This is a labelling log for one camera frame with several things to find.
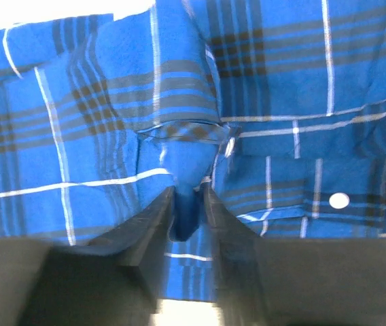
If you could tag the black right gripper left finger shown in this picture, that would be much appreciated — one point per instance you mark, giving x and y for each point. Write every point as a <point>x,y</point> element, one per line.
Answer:
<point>113,280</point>

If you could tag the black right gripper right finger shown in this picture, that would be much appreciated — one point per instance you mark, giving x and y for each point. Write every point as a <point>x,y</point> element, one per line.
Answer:
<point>290,281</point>

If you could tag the blue plaid long sleeve shirt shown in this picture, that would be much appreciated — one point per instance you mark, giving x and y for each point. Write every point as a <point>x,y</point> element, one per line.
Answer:
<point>279,106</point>

